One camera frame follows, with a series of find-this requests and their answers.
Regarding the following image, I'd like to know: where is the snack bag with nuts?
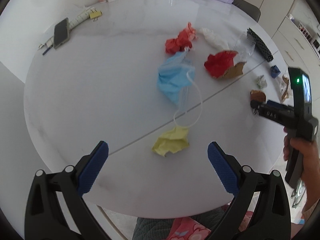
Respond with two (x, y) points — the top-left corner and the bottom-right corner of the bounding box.
(276, 73), (291, 103)

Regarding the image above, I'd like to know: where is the red paper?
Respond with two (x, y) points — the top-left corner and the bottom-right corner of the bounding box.
(165, 29), (193, 55)

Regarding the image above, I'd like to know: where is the pink crumpled paper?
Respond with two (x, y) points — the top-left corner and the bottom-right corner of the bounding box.
(185, 22), (197, 41)

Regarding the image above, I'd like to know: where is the small brown snack wrapper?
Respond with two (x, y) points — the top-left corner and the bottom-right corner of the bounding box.
(250, 90), (266, 103)

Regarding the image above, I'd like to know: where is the dark grey chair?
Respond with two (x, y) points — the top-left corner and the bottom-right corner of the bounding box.
(232, 0), (261, 22)

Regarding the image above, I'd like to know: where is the blue face mask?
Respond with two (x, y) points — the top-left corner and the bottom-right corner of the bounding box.
(156, 47), (203, 129)

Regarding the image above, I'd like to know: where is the small crumpled white paper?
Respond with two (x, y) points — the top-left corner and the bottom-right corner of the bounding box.
(255, 75), (267, 89)

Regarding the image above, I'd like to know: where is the right hand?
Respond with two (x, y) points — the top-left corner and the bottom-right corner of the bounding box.
(283, 135), (319, 220)

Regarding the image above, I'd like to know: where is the white tissue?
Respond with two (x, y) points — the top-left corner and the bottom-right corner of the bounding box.
(199, 28), (229, 51)

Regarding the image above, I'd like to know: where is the beige cabinet with drawers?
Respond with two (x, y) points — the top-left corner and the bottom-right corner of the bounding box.
(259, 0), (319, 83)

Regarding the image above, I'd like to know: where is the yellow binder clip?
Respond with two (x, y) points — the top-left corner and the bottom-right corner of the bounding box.
(89, 10), (103, 21)

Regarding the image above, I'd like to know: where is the black smartphone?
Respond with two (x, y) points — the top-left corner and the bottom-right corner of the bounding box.
(53, 18), (69, 49)

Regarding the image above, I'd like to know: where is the yellow crumpled paper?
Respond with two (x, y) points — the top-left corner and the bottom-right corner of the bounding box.
(151, 126), (189, 157)

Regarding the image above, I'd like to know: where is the small blue box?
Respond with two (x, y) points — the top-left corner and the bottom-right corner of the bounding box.
(270, 65), (281, 79)

